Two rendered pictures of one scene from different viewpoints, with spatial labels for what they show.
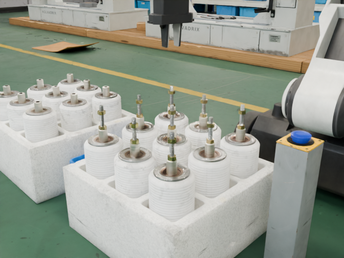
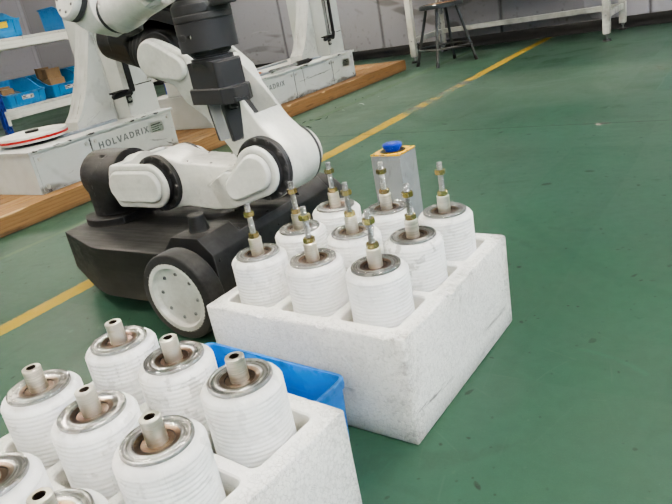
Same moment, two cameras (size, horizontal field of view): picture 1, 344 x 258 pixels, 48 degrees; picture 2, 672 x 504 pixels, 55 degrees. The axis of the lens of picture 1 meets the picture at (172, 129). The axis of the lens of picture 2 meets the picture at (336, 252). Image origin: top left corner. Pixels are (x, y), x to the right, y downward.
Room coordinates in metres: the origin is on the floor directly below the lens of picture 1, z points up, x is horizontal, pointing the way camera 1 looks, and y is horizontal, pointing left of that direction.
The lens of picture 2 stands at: (1.01, 1.03, 0.63)
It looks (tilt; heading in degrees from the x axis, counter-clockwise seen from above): 21 degrees down; 264
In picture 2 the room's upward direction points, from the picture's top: 11 degrees counter-clockwise
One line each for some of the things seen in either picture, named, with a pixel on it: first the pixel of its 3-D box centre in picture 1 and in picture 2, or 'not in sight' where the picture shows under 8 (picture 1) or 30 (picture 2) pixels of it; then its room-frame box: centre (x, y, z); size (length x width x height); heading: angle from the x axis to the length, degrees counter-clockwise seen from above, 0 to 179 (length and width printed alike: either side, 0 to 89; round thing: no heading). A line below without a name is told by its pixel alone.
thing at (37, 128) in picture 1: (42, 139); (257, 443); (1.08, 0.39, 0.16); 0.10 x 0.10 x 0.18
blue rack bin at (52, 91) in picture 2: not in sight; (52, 83); (2.59, -5.28, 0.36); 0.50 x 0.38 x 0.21; 139
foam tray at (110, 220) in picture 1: (172, 196); (367, 313); (0.87, 0.00, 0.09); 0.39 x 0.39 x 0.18; 46
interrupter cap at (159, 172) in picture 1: (171, 172); (444, 210); (0.70, 0.00, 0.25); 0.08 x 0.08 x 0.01
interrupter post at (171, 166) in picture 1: (171, 166); (443, 203); (0.70, 0.00, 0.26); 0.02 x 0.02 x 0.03
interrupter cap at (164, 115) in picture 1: (171, 116); (258, 253); (1.03, 0.00, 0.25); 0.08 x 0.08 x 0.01
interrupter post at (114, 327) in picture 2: (106, 91); (116, 332); (1.24, 0.22, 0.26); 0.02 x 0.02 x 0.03
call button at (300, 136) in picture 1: (300, 138); (392, 147); (0.72, -0.26, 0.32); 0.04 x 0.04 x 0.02
